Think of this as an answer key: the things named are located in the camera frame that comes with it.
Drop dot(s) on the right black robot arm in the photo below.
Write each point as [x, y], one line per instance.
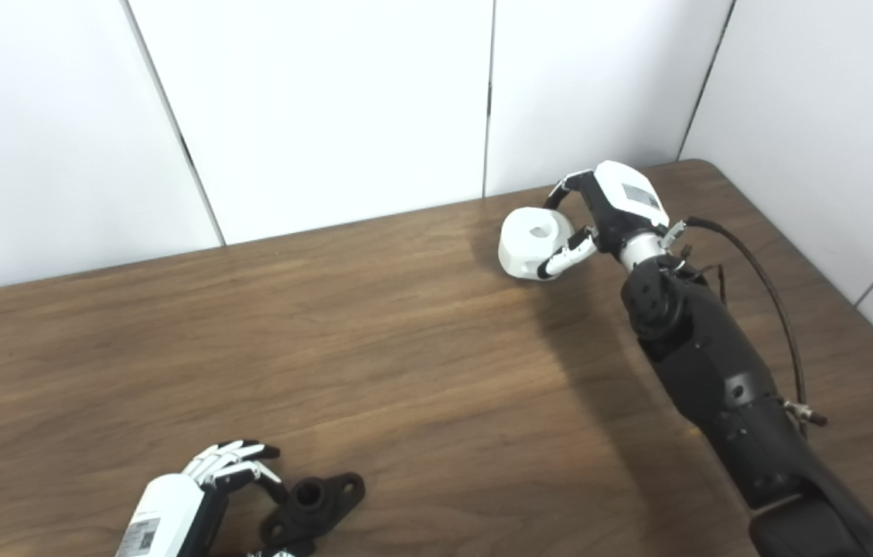
[722, 379]

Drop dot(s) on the round white plastic piece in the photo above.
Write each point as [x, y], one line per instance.
[529, 240]

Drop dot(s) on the black flanged holder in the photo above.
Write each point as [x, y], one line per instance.
[311, 507]

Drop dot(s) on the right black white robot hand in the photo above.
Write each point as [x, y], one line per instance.
[622, 205]

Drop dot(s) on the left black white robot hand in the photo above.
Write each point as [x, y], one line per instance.
[169, 514]

